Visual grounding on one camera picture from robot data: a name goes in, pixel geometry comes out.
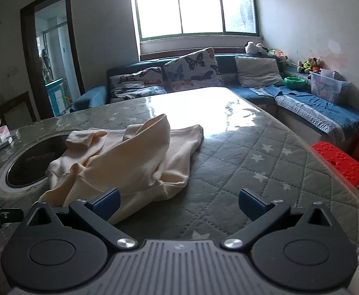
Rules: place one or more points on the dark wooden side cabinet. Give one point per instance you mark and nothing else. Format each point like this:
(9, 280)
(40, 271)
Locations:
(17, 112)

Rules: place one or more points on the dark wooden door frame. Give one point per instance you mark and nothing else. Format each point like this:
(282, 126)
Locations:
(50, 51)

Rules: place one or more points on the green plastic bowl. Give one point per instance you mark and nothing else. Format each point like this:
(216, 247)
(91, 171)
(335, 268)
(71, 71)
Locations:
(295, 83)

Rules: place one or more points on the blue white cabinet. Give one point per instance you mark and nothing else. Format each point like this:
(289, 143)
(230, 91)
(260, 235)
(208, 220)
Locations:
(56, 96)

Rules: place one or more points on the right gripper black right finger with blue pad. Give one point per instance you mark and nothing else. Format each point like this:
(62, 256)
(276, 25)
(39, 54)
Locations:
(264, 216)

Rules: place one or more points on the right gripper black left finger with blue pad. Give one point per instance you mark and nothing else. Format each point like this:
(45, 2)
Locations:
(92, 216)

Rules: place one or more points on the white black plush toy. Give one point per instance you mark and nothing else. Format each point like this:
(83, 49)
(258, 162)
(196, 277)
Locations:
(255, 49)

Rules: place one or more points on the blue corner sofa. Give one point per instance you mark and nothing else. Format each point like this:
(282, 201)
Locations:
(338, 122)

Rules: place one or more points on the orange green plush toy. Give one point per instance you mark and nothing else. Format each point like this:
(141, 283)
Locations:
(278, 54)

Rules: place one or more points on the grey quilted star table cover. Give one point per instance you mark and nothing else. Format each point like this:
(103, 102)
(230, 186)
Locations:
(244, 147)

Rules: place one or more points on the green framed window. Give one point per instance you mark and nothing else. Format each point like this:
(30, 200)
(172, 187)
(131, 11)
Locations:
(160, 19)

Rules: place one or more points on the large butterfly print cushion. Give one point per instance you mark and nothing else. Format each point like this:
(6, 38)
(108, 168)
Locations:
(194, 71)

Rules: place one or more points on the grey plain cushion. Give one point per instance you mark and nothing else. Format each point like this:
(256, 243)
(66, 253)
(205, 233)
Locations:
(256, 72)

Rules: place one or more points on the clear plastic storage box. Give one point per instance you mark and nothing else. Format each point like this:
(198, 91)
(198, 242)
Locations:
(330, 86)

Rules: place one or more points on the round black induction cooktop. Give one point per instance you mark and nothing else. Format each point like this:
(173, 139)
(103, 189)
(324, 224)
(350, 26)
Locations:
(25, 170)

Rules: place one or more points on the green brown plush toys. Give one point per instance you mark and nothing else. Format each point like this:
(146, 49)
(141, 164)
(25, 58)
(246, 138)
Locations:
(311, 65)

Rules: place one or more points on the small butterfly print cushion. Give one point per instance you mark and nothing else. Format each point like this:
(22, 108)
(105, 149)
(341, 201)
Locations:
(145, 83)

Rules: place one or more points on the cream hooded sweatshirt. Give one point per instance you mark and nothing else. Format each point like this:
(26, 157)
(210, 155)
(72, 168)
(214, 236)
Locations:
(146, 163)

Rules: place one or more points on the red plastic stool top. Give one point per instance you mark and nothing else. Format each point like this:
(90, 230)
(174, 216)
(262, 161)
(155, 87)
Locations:
(341, 162)

